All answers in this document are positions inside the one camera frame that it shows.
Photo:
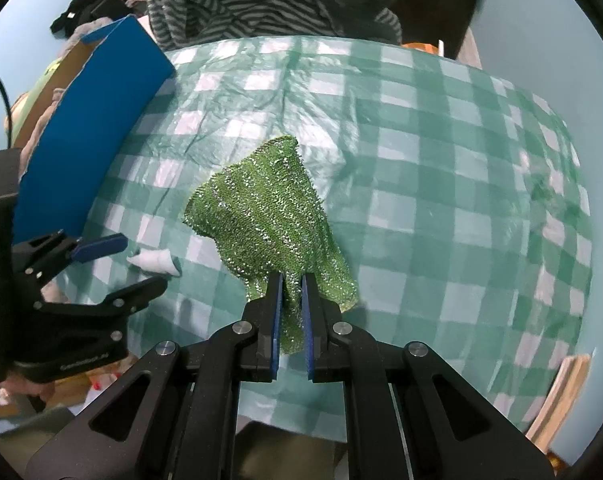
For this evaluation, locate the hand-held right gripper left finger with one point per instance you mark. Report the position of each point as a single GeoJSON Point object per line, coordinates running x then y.
{"type": "Point", "coordinates": [276, 320]}

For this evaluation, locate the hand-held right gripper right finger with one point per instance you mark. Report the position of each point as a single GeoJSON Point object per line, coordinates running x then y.
{"type": "Point", "coordinates": [309, 325]}

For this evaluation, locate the blue cardboard box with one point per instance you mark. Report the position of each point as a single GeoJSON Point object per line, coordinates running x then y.
{"type": "Point", "coordinates": [96, 110]}

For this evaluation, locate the wooden board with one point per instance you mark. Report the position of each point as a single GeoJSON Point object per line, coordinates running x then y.
{"type": "Point", "coordinates": [566, 395]}

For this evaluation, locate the green sparkly knitted cloth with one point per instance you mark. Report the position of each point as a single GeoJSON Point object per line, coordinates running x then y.
{"type": "Point", "coordinates": [266, 210]}

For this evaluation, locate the green checkered tablecloth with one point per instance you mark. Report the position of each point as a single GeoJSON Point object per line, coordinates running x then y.
{"type": "Point", "coordinates": [431, 185]}

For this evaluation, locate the small white roll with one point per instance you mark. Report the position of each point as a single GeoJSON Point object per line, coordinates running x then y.
{"type": "Point", "coordinates": [154, 261]}

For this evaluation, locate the black clothes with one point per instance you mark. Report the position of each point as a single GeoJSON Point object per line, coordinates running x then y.
{"type": "Point", "coordinates": [91, 10]}

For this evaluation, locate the light green cloth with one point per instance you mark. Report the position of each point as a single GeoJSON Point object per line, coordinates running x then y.
{"type": "Point", "coordinates": [49, 77]}

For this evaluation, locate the grey striped garment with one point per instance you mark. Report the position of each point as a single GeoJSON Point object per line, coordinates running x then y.
{"type": "Point", "coordinates": [221, 5]}

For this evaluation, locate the orange object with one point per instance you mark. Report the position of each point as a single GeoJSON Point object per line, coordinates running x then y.
{"type": "Point", "coordinates": [419, 47]}

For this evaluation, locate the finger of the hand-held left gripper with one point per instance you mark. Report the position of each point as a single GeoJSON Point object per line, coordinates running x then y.
{"type": "Point", "coordinates": [101, 247]}
{"type": "Point", "coordinates": [136, 292]}

